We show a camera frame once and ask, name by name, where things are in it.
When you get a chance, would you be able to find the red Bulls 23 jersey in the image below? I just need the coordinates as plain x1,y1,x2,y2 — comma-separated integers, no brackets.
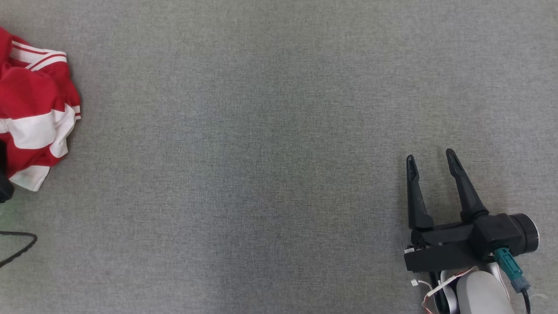
0,27,82,192

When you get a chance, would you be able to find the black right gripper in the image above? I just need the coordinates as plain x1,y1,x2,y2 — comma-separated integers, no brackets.
405,149,494,273

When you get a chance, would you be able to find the thin red white wire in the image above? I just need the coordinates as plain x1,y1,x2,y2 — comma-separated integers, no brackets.
410,267,476,314

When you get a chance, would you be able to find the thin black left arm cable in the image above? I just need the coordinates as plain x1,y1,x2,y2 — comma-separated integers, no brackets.
0,231,38,267

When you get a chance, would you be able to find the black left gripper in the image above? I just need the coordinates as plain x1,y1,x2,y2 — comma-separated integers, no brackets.
0,140,15,204

